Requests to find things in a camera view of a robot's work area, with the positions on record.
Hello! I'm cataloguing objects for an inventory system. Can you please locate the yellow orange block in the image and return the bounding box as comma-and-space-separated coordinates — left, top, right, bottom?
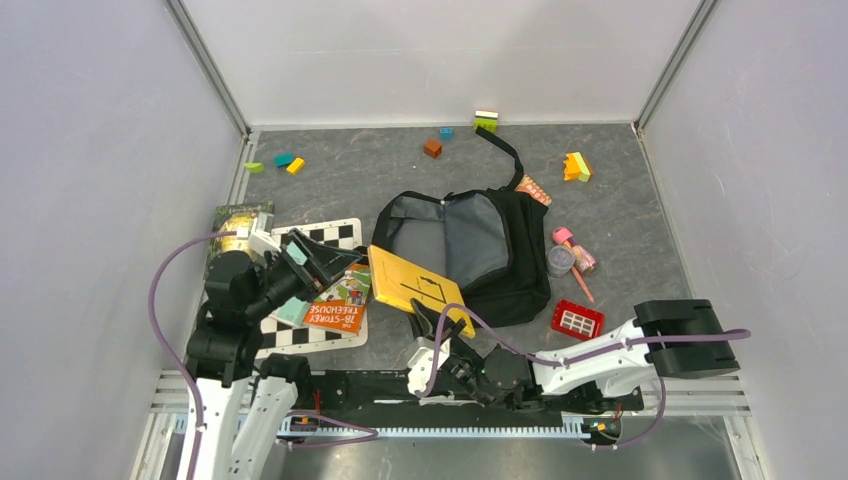
286, 157, 305, 175

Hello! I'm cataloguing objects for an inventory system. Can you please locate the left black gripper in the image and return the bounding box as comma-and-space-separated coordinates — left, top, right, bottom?
245, 226, 361, 319

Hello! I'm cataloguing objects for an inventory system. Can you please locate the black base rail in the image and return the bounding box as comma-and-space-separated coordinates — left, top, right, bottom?
185, 351, 647, 439

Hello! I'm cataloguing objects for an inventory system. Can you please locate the yellow book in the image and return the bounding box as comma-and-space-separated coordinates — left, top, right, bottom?
367, 245, 465, 313

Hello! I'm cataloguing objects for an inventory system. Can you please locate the dark green fantasy book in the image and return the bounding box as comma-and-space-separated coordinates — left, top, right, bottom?
206, 201, 275, 268

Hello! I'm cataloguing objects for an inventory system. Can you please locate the teal book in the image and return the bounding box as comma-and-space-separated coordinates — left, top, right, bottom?
270, 242, 311, 328

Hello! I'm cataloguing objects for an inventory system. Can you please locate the brown orange cube block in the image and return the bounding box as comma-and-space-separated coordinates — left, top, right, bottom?
423, 139, 443, 159

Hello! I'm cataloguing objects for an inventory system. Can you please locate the green half round block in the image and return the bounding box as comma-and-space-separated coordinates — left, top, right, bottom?
244, 162, 264, 174

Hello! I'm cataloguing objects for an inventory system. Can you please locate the clear round glitter jar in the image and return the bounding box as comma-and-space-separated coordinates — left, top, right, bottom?
546, 245, 576, 277

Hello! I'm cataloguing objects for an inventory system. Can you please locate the green white block stack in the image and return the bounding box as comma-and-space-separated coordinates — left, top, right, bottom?
473, 110, 499, 133

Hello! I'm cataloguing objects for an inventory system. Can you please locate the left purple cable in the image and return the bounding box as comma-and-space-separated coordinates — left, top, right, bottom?
147, 230, 250, 480

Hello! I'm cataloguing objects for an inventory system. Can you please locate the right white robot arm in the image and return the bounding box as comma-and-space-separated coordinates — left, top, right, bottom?
407, 300, 751, 411

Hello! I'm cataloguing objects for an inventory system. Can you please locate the black student backpack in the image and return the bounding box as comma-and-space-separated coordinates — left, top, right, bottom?
371, 128, 552, 327

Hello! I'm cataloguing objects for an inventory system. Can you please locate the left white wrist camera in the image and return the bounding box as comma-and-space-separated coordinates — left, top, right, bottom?
235, 227, 281, 259

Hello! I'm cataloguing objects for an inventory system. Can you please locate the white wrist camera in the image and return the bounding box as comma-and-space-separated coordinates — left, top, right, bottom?
407, 337, 451, 398
235, 227, 281, 259

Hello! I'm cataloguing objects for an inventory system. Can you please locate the small orange spiral notebook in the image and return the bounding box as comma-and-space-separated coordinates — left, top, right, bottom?
514, 174, 552, 207

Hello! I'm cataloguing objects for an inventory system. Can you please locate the black white chessboard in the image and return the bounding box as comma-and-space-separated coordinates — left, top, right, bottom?
256, 218, 368, 360

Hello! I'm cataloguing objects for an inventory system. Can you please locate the teal block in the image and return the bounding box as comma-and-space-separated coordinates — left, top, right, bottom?
274, 153, 295, 168

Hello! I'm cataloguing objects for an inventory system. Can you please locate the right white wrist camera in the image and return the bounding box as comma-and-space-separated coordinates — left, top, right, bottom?
407, 337, 451, 398

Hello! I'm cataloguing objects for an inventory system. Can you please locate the red window toy brick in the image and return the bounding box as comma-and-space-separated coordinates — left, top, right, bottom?
550, 300, 605, 341

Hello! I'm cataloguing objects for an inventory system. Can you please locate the pink capped marker tube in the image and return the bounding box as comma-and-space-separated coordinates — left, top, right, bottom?
552, 227, 597, 274

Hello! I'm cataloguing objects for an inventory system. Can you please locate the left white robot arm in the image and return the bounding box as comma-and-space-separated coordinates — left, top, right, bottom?
177, 229, 363, 479

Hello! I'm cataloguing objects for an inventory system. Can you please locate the orange green block stack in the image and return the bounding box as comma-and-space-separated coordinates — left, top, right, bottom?
564, 152, 593, 183

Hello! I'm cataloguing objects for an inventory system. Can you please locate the orange treehouse book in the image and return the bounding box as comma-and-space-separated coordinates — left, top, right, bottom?
303, 264, 372, 335

